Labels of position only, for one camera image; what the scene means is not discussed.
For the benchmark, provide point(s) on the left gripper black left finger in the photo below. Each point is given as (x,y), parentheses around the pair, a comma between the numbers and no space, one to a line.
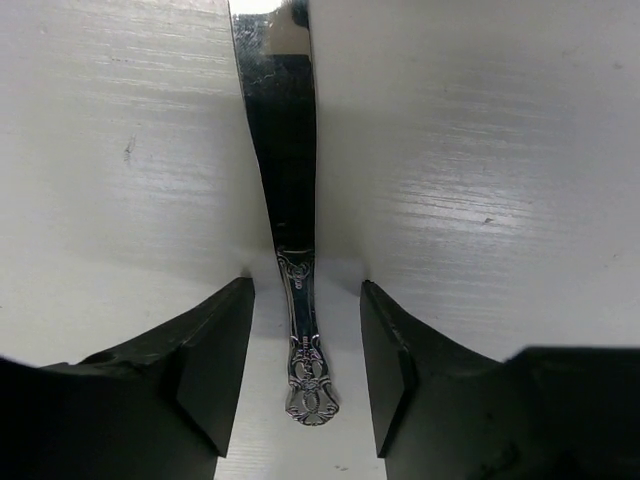
(159,406)

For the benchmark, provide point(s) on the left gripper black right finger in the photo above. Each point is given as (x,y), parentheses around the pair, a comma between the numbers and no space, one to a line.
(442,411)

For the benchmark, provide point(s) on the silver ornate knife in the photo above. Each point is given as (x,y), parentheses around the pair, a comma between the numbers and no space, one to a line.
(274,59)

